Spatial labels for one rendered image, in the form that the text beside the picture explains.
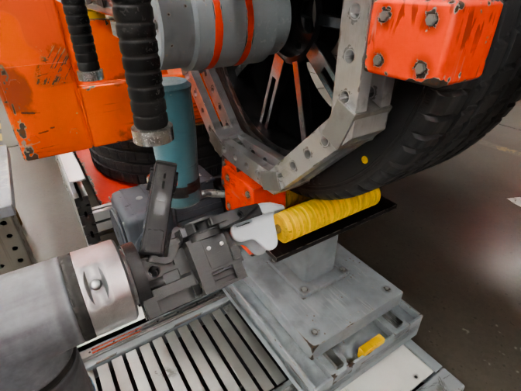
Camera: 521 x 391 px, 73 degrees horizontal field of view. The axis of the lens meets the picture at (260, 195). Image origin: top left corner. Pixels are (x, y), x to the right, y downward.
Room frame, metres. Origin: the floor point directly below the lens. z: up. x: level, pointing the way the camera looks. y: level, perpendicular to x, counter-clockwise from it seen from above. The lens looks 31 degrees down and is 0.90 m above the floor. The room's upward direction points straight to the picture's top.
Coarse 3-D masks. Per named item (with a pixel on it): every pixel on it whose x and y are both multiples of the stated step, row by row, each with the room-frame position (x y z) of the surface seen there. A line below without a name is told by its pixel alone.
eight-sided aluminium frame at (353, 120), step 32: (352, 0) 0.42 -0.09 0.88; (352, 32) 0.41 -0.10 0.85; (352, 64) 0.41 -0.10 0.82; (224, 96) 0.78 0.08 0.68; (352, 96) 0.40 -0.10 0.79; (384, 96) 0.42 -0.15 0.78; (224, 128) 0.73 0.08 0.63; (320, 128) 0.44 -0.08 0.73; (352, 128) 0.40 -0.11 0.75; (384, 128) 0.43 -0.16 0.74; (256, 160) 0.59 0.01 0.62; (288, 160) 0.50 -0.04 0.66; (320, 160) 0.44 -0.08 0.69
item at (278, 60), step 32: (320, 0) 0.62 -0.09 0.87; (320, 32) 0.62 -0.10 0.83; (256, 64) 0.88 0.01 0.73; (288, 64) 0.70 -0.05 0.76; (320, 64) 0.60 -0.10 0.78; (256, 96) 0.82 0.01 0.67; (288, 96) 0.86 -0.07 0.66; (320, 96) 0.90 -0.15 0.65; (256, 128) 0.74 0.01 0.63; (288, 128) 0.75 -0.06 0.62
